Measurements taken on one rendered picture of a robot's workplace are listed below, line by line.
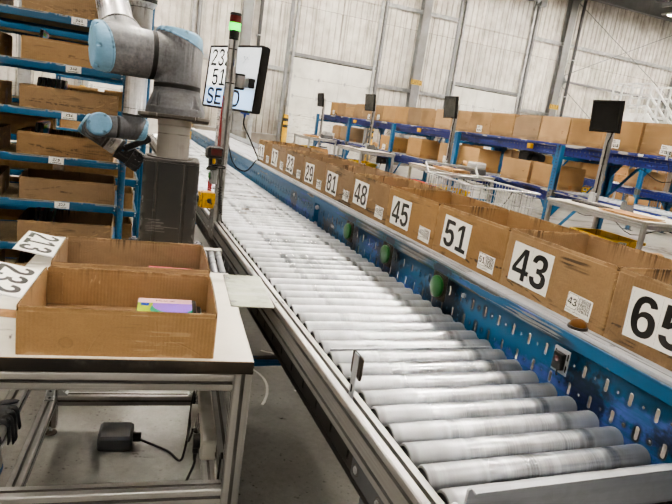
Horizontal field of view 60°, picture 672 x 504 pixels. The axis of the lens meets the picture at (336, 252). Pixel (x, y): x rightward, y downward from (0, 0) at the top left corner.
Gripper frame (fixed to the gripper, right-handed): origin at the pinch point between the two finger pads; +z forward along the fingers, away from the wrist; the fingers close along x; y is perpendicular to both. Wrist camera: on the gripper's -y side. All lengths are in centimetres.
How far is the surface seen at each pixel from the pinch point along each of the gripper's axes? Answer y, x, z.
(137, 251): 13, 93, -4
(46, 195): 42, -19, -31
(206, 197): -1.2, 3.6, 22.4
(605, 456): -26, 197, 68
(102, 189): 26.0, -20.5, -13.5
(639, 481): -27, 206, 65
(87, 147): 13.3, -20.2, -29.2
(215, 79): -48, -37, 0
